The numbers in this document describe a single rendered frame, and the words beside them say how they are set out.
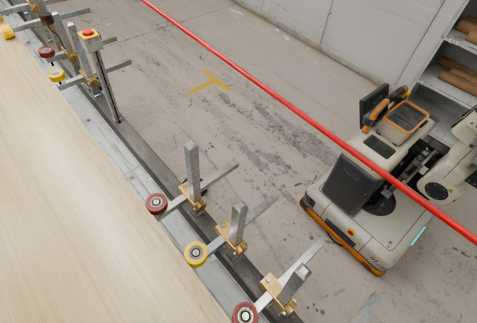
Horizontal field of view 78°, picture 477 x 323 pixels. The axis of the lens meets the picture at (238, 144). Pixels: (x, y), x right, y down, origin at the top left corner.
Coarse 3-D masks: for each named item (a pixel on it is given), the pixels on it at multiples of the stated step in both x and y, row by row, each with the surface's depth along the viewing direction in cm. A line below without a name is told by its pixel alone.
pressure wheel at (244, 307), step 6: (240, 306) 90; (246, 306) 90; (252, 306) 90; (234, 312) 88; (240, 312) 89; (246, 312) 89; (252, 312) 89; (234, 318) 87; (240, 318) 88; (246, 318) 87; (252, 318) 88
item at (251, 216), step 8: (264, 200) 121; (272, 200) 122; (256, 208) 119; (264, 208) 119; (248, 216) 116; (256, 216) 117; (216, 240) 109; (224, 240) 109; (208, 248) 107; (216, 248) 108; (208, 256) 107
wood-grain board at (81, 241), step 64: (0, 64) 159; (0, 128) 129; (64, 128) 132; (0, 192) 109; (64, 192) 111; (128, 192) 113; (0, 256) 95; (64, 256) 96; (128, 256) 98; (0, 320) 84; (64, 320) 85; (128, 320) 86; (192, 320) 87
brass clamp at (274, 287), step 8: (264, 280) 102; (272, 280) 102; (264, 288) 102; (272, 288) 100; (280, 288) 101; (272, 296) 99; (280, 304) 97; (288, 304) 98; (296, 304) 99; (288, 312) 97
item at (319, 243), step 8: (320, 240) 114; (312, 248) 111; (320, 248) 112; (304, 256) 109; (312, 256) 110; (296, 264) 107; (288, 272) 105; (280, 280) 103; (264, 296) 99; (256, 304) 98; (264, 304) 98
